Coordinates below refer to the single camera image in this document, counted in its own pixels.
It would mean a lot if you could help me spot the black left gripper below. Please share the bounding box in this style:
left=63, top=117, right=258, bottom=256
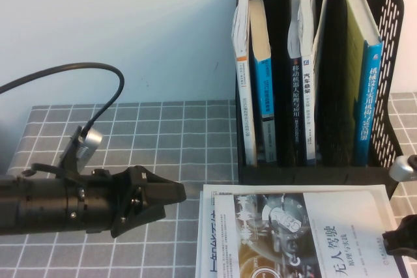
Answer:
left=109, top=166, right=188, bottom=239

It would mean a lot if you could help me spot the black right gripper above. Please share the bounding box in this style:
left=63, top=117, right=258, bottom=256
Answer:
left=381, top=213, right=417, bottom=257

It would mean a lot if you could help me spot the white driverless car cover book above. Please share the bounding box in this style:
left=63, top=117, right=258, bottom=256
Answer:
left=214, top=191, right=410, bottom=278

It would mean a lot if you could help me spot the black mesh plastic book stand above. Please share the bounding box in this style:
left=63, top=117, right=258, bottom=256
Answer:
left=237, top=0, right=407, bottom=198

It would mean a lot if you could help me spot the white spine book orange band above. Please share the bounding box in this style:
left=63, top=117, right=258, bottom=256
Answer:
left=231, top=0, right=259, bottom=167

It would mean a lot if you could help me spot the large blue spine green book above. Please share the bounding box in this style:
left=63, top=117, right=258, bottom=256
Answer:
left=339, top=0, right=385, bottom=167

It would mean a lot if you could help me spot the light blue spine paperback book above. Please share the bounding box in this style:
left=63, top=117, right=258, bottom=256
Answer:
left=249, top=0, right=278, bottom=163

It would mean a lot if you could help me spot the white and navy spine book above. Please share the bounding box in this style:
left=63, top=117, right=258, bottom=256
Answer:
left=298, top=0, right=332, bottom=167

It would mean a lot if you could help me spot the black spine robotics book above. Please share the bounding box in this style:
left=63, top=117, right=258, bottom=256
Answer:
left=287, top=0, right=306, bottom=167

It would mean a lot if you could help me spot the white intelligent systems magazine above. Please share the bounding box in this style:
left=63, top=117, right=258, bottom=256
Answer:
left=194, top=183, right=412, bottom=278

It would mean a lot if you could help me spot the grey white checked tablecloth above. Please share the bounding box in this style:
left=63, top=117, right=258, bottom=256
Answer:
left=0, top=92, right=417, bottom=278

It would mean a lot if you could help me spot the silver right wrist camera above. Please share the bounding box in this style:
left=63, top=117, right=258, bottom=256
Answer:
left=388, top=154, right=417, bottom=183

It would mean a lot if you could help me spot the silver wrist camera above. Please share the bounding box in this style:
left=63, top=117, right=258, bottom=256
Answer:
left=76, top=126, right=104, bottom=163
left=388, top=154, right=417, bottom=183

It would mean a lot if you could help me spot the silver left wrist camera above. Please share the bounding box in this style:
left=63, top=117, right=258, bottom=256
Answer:
left=76, top=126, right=104, bottom=163

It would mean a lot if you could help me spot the black left camera mount bracket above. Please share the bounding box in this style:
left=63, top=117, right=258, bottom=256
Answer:
left=59, top=124, right=84, bottom=178

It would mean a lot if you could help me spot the black camera cable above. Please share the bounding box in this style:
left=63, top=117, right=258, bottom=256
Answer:
left=0, top=62, right=126, bottom=136

